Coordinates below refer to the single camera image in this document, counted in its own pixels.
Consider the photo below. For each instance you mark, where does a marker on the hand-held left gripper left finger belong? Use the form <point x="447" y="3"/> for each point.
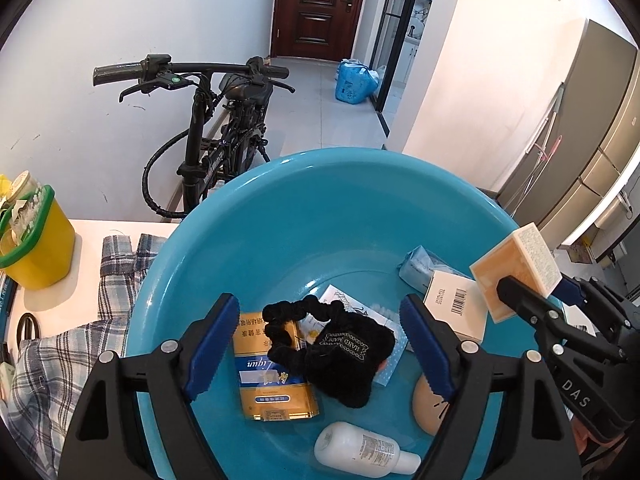
<point x="210" y="352"/>

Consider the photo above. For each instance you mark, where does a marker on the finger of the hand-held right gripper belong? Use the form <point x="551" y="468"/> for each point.
<point x="530" y="310"/>
<point x="567" y="287"/>

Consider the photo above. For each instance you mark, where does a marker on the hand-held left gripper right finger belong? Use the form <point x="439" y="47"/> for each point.
<point x="427" y="355"/>

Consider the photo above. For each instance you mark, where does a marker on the beige orange small box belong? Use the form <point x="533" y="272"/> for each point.
<point x="520" y="260"/>

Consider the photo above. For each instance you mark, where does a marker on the black hair scrunchie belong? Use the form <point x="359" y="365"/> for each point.
<point x="350" y="360"/>

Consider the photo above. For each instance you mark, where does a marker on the teal plastic basin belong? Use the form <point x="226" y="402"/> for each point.
<point x="300" y="220"/>

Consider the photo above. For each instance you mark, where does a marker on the blue polka dot packet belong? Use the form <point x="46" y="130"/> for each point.
<point x="392" y="365"/>

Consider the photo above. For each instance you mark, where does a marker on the beige round toy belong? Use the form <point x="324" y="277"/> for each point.
<point x="425" y="410"/>

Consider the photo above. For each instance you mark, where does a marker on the white barcode box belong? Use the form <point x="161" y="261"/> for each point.
<point x="457" y="305"/>

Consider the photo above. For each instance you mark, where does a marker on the gold cigarette pack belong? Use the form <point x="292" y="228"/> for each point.
<point x="270" y="390"/>

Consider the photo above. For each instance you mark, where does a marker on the light blue tissue packet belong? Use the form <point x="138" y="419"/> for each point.
<point x="417" y="265"/>

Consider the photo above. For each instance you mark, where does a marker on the white printed card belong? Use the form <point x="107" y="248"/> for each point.
<point x="340" y="297"/>

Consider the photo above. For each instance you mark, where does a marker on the white plastic bottle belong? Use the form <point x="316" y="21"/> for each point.
<point x="355" y="447"/>

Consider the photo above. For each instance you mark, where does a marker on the folded drying rack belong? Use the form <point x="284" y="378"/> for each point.
<point x="539" y="147"/>

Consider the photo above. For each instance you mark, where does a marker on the blue plaid cloth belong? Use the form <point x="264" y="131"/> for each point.
<point x="40" y="375"/>

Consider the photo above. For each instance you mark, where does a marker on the gold refrigerator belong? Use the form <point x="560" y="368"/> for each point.
<point x="595" y="110"/>

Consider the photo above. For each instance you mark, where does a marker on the yellow container green rim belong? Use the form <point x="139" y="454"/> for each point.
<point x="45" y="250"/>

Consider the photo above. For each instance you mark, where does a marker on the small jar beige lid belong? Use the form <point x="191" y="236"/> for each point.
<point x="22" y="184"/>

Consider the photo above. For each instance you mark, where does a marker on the black bicycle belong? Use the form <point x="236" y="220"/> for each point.
<point x="245" y="90"/>

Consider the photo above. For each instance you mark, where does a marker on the blue plastic bag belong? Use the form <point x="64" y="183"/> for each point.
<point x="355" y="82"/>

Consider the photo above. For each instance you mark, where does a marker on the brown entrance door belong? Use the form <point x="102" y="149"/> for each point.
<point x="320" y="5"/>

